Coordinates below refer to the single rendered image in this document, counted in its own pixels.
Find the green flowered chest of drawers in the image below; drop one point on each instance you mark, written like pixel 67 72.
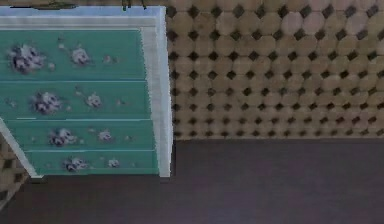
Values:
pixel 83 100

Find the black thin-legged object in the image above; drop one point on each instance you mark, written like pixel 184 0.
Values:
pixel 128 4

